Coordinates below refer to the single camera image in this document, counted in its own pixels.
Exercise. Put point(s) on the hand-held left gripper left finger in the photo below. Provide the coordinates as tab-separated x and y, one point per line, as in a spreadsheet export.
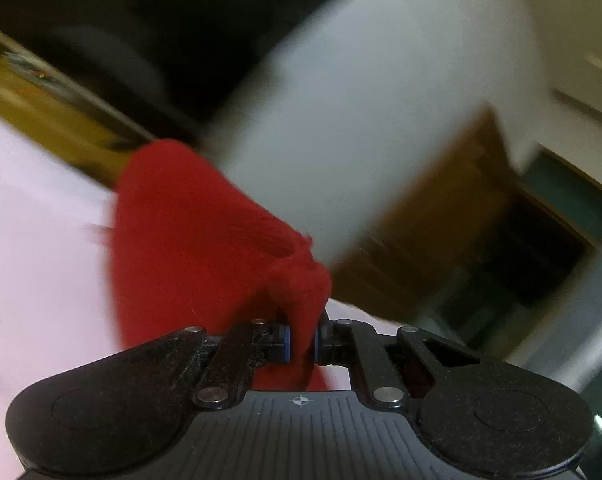
284	343

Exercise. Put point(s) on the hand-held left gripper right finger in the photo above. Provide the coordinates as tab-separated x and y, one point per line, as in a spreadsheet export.
322	344

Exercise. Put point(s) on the red sweater with floral embroidery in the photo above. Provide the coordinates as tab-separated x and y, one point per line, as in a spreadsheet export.
191	240

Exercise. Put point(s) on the brown wooden door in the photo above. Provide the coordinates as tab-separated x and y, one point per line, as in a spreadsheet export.
431	210

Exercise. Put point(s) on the large black television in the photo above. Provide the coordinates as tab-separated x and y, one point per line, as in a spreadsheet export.
181	35

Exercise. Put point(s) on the wooden television cabinet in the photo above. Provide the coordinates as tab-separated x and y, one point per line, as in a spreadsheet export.
41	110

